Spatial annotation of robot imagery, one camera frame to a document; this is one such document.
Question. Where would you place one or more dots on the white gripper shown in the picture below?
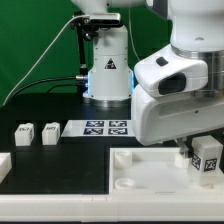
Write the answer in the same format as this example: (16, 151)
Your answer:
(172, 117)

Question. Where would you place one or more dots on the white square table top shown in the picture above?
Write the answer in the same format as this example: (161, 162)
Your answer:
(154, 170)

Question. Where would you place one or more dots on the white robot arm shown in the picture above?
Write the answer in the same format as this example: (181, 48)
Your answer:
(180, 89)

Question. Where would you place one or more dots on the white sheet with tags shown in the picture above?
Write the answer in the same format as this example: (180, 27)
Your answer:
(102, 128)

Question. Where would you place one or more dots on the white front fence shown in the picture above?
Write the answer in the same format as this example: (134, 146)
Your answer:
(71, 208)

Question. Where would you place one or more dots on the white left fence piece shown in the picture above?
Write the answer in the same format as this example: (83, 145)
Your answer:
(5, 165)

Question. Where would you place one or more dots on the black camera stand pole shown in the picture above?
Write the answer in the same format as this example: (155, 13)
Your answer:
(82, 78)

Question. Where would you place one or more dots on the black camera on stand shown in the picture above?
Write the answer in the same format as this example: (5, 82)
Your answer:
(102, 20)

